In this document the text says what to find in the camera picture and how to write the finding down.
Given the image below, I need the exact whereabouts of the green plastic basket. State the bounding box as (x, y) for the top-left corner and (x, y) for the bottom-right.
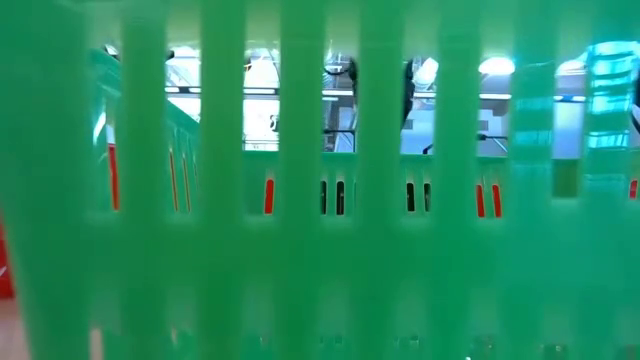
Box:
(0, 0), (640, 360)

